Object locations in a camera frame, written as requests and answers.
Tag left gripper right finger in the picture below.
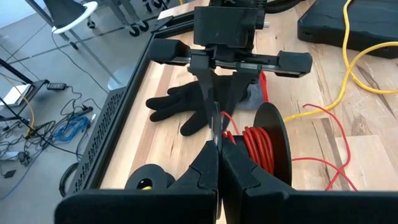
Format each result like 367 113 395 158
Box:
221 136 398 224

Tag black equipment cart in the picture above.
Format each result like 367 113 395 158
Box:
0 57 51 123

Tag red cord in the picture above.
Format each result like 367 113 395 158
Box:
220 103 359 192

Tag black pouch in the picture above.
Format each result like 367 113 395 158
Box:
297 0 398 59

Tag tall black post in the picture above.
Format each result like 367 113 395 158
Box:
42 0 88 29

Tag black coiled cable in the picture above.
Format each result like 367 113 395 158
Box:
58 162 80 198

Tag black power strip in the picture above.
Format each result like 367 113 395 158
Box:
72 106 95 116

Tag yellow floor cable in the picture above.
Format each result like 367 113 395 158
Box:
0 73 35 138

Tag wheeled cart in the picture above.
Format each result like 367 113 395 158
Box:
102 0 170 38

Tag yellow cord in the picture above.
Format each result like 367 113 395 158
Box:
282 0 398 123

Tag blue cable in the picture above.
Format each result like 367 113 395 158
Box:
52 115 91 144

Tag red cord spool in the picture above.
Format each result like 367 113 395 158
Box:
210 101 294 220

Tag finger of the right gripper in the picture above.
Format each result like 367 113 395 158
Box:
188 52 218 127
222 63 262 125

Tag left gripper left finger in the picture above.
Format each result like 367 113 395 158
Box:
55 139 220 224

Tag black glove with red cuff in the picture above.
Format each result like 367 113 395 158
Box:
145 71 270 137

